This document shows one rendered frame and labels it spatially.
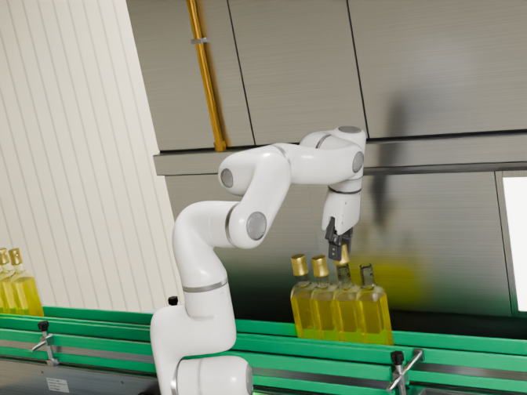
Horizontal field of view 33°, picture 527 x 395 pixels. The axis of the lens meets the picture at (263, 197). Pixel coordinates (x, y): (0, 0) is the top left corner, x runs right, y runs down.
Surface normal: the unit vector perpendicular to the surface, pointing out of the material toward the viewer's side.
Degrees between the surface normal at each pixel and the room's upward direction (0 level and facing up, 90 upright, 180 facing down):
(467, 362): 90
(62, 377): 90
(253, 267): 90
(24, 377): 90
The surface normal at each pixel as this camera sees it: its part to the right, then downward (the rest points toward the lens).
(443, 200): -0.52, 0.31
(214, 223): -0.68, -0.06
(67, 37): 0.07, 0.24
